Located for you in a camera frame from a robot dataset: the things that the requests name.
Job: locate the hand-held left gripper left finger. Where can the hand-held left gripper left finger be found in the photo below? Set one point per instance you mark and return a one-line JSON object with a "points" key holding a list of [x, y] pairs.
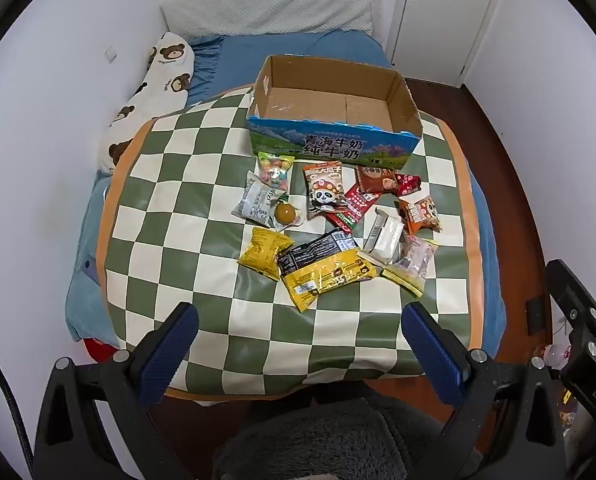
{"points": [[170, 355]]}

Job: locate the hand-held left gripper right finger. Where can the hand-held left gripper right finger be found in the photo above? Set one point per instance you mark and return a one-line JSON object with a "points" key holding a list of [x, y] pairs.
{"points": [[435, 355]]}

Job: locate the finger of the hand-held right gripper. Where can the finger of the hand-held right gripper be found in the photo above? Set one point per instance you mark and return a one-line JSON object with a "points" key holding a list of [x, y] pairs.
{"points": [[560, 280]]}

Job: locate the pink bread packet yellow edge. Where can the pink bread packet yellow edge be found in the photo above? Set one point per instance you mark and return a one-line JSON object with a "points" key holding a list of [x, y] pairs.
{"points": [[413, 262]]}

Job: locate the white wafer packet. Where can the white wafer packet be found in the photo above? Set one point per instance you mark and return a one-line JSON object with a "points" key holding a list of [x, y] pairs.
{"points": [[385, 235]]}

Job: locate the small yellow snack packet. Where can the small yellow snack packet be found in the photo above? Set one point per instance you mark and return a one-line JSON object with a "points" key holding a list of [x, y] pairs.
{"points": [[263, 252]]}

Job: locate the large black yellow snack packet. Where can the large black yellow snack packet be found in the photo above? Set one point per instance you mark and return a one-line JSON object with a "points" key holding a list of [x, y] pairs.
{"points": [[323, 265]]}

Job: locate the grey white snack packet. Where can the grey white snack packet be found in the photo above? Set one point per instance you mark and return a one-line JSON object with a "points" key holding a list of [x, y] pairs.
{"points": [[258, 199]]}

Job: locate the orange panda snack packet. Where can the orange panda snack packet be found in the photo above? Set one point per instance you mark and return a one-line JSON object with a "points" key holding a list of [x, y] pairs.
{"points": [[323, 187]]}

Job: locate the cardboard box blue print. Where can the cardboard box blue print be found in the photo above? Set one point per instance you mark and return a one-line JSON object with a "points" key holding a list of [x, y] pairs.
{"points": [[328, 145]]}

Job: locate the small black box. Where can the small black box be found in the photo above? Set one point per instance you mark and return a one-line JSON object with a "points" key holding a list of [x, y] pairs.
{"points": [[534, 315]]}

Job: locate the pink plastic item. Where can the pink plastic item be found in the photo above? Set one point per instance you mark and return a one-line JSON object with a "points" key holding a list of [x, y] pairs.
{"points": [[555, 355]]}

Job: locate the red cloth item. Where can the red cloth item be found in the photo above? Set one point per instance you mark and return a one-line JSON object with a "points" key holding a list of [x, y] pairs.
{"points": [[97, 350]]}

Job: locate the light blue blanket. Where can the light blue blanket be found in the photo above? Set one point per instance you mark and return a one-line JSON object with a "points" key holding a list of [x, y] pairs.
{"points": [[82, 280]]}

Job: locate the green white checkered mat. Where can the green white checkered mat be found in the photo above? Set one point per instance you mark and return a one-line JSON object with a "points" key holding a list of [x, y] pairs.
{"points": [[177, 220]]}

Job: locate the grey fuzzy cloth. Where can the grey fuzzy cloth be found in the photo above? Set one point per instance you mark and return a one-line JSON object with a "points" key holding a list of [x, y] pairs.
{"points": [[328, 440]]}

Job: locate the small orange panda packet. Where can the small orange panda packet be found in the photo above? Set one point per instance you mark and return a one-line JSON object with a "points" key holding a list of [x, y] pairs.
{"points": [[422, 214]]}

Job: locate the long red green snack packet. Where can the long red green snack packet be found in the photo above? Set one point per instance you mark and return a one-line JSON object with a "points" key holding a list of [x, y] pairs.
{"points": [[350, 210]]}

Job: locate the small red snack packet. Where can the small red snack packet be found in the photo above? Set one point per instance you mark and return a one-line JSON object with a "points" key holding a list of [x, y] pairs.
{"points": [[408, 185]]}

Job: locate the clear packet with brown ball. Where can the clear packet with brown ball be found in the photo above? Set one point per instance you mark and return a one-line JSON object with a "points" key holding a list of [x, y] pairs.
{"points": [[284, 214]]}

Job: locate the brown red snack packet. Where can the brown red snack packet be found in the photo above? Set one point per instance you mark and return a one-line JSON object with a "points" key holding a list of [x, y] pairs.
{"points": [[373, 180]]}

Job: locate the clear bag of colourful candies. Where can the clear bag of colourful candies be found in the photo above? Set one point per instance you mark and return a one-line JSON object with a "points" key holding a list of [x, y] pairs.
{"points": [[274, 172]]}

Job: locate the white bear print pillow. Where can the white bear print pillow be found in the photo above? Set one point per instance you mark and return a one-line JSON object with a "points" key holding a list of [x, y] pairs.
{"points": [[147, 100]]}

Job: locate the white door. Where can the white door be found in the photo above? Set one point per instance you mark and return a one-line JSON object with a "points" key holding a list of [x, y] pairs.
{"points": [[443, 15]]}

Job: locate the grey white pillow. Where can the grey white pillow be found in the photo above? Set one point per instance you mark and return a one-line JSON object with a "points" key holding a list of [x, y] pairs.
{"points": [[268, 7]]}

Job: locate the white wall socket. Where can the white wall socket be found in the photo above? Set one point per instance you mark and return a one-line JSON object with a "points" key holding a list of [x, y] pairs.
{"points": [[111, 53]]}

